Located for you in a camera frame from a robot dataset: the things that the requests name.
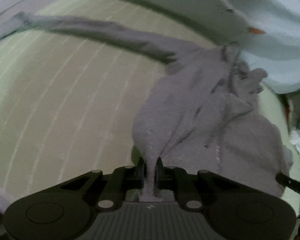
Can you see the grey sweatshirt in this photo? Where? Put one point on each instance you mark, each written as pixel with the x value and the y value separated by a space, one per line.
pixel 190 105

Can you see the white printed blanket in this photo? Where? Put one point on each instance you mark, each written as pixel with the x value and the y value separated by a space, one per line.
pixel 190 0

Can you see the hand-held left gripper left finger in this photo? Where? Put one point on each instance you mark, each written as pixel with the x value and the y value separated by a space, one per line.
pixel 141 173

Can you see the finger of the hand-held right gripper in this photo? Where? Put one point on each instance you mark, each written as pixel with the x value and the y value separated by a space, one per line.
pixel 292 183

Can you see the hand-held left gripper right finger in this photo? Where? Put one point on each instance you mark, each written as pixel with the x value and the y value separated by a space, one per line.
pixel 160 173

